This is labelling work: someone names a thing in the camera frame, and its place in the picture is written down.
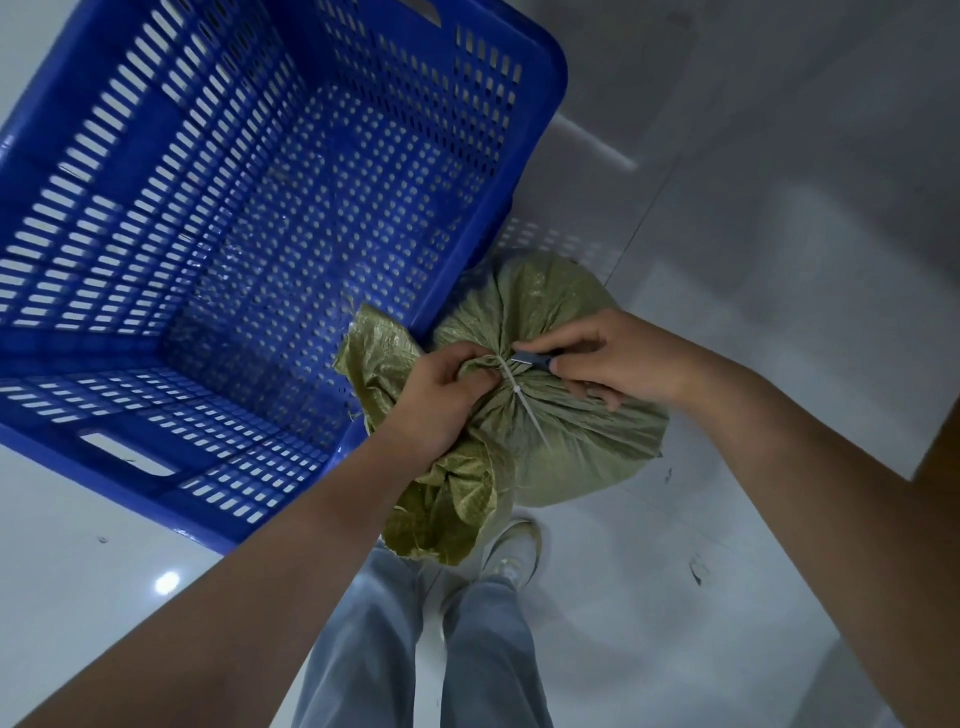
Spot person's right hand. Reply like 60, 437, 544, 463
513, 308, 710, 413

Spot person's left hand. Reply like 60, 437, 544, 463
372, 342, 501, 483

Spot green woven sack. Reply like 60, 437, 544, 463
333, 251, 671, 567

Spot person's right forearm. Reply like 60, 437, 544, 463
675, 343, 960, 728

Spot person's left forearm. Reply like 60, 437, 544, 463
13, 433, 423, 728

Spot white zip tie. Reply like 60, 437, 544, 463
495, 357, 554, 456

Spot white sneaker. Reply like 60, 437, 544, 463
480, 520, 544, 591

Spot light blue jeans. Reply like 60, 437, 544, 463
291, 543, 558, 728

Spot blue perforated plastic crate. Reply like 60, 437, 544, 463
0, 0, 569, 557

